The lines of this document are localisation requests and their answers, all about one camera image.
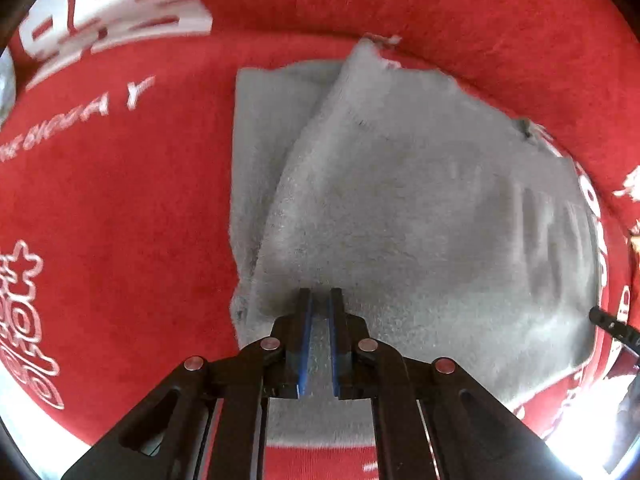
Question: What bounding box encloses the floral white blue fabric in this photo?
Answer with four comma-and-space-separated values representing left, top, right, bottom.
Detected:
0, 48, 16, 126

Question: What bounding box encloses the grey fleece garment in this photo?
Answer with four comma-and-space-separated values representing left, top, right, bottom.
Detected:
228, 37, 601, 406

